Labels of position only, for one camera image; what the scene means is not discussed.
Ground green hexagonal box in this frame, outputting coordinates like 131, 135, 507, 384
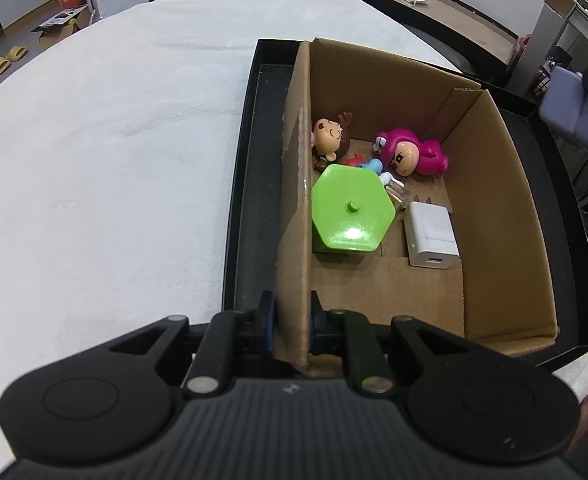
311, 164, 396, 254

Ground white usb charger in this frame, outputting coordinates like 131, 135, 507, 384
405, 202, 460, 270

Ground brown cardboard box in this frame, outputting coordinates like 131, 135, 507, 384
274, 39, 559, 376

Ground small blue red figurine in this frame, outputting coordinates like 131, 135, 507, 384
343, 154, 384, 176

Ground pink cartoon figurine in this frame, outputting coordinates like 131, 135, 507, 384
372, 128, 449, 178

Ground brown-haired doll figurine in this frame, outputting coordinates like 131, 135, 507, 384
311, 112, 352, 174

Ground purple white cube charger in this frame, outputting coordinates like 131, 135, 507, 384
539, 66, 588, 152

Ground person's right hand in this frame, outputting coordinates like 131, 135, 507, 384
566, 396, 588, 455

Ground black shallow tray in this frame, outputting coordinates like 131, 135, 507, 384
224, 39, 588, 370

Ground black brown side tray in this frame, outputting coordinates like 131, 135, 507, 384
362, 0, 518, 87

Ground cardboard box on floor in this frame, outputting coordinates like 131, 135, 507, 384
32, 6, 91, 50

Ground yellow slippers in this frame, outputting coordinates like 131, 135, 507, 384
0, 46, 28, 75

